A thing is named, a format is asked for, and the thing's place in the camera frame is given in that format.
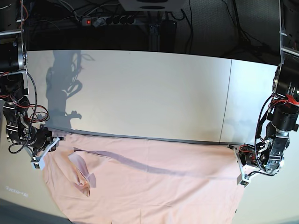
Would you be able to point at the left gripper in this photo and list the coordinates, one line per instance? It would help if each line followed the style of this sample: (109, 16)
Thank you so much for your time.
(244, 160)

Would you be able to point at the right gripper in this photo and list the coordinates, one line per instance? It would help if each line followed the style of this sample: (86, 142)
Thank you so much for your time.
(42, 143)

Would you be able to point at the pink T-shirt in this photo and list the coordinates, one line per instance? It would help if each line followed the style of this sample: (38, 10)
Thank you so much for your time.
(102, 180)

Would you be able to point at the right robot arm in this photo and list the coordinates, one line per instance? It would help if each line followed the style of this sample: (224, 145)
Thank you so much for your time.
(19, 113)

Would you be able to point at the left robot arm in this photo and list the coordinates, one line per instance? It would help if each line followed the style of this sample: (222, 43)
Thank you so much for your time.
(266, 155)

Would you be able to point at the black power strip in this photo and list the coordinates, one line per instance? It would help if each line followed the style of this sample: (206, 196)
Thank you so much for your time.
(108, 20)

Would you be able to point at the black power adapter box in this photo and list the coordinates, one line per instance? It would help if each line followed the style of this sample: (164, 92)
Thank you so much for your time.
(168, 30)

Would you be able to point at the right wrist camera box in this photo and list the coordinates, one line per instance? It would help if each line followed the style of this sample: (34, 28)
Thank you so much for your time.
(37, 163)

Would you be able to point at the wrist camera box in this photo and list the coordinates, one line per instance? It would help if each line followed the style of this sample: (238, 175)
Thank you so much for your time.
(37, 163)
(243, 179)

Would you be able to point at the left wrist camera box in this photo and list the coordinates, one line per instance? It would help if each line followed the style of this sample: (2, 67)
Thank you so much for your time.
(243, 179)

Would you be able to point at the aluminium table leg post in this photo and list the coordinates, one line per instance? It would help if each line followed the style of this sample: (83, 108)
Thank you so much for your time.
(154, 38)

